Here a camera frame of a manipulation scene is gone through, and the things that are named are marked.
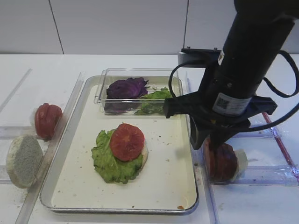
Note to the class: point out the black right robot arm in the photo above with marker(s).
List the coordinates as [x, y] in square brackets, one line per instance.
[256, 37]

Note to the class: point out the bottom bread slice on tray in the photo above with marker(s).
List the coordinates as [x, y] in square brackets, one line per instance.
[144, 154]

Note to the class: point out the red tomato slices stack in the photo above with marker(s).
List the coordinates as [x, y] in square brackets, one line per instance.
[46, 117]

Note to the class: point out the purple cabbage leaves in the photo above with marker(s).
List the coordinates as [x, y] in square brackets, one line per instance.
[131, 88]

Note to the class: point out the green lettuce leaf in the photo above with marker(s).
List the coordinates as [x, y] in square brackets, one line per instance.
[111, 169]

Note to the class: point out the metal baking tray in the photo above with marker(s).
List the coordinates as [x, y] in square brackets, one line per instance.
[165, 185]

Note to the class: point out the clear acrylic track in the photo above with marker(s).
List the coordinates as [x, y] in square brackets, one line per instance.
[4, 177]
[12, 132]

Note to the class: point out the green lettuce in container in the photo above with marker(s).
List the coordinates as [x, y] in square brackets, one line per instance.
[153, 103]

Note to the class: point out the clear right track with tape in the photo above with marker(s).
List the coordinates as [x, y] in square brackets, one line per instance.
[266, 175]

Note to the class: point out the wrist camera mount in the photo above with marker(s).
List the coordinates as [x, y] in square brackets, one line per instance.
[189, 54]

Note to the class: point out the clear acrylic track near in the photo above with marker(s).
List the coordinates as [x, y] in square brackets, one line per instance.
[4, 177]

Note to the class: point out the thin clear acrylic strip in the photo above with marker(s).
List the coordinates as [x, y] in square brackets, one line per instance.
[14, 90]

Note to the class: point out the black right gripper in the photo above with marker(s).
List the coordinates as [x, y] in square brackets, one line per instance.
[219, 109]

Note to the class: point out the white bread slice upright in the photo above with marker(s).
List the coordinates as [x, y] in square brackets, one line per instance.
[23, 160]

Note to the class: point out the red tomato slice on lettuce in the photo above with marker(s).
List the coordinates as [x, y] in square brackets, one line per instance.
[127, 142]

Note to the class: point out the clear plastic container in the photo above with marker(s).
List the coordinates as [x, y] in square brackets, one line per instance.
[157, 79]

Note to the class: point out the clear acrylic track far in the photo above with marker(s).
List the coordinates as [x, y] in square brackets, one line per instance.
[12, 132]

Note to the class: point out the white pusher block meat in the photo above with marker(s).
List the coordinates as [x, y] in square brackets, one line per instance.
[242, 163]

